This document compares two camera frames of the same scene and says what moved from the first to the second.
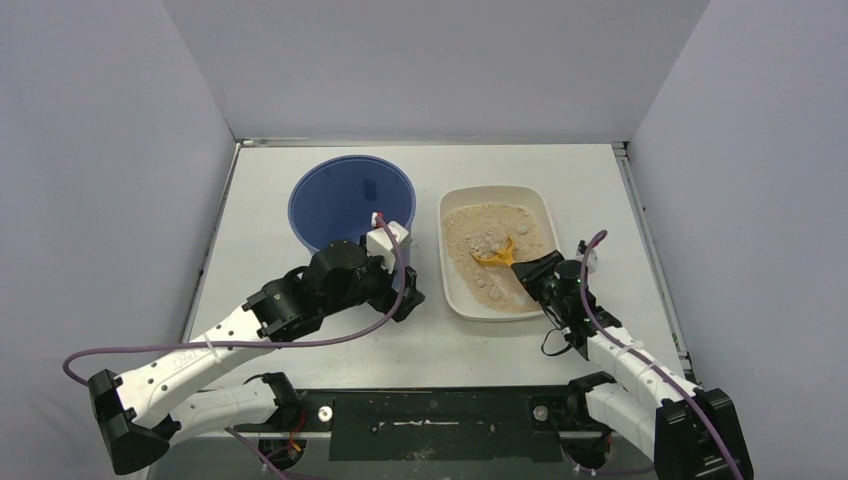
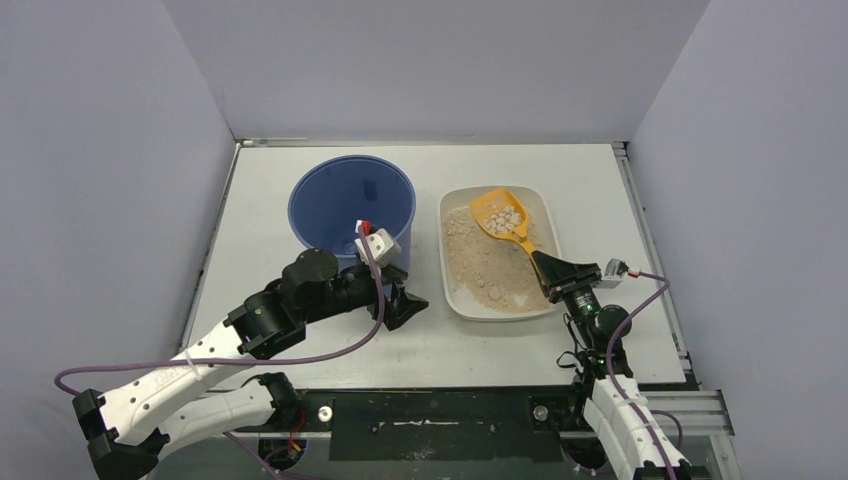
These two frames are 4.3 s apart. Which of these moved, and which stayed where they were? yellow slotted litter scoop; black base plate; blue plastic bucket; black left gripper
Moved: yellow slotted litter scoop
Stayed: blue plastic bucket; black base plate; black left gripper
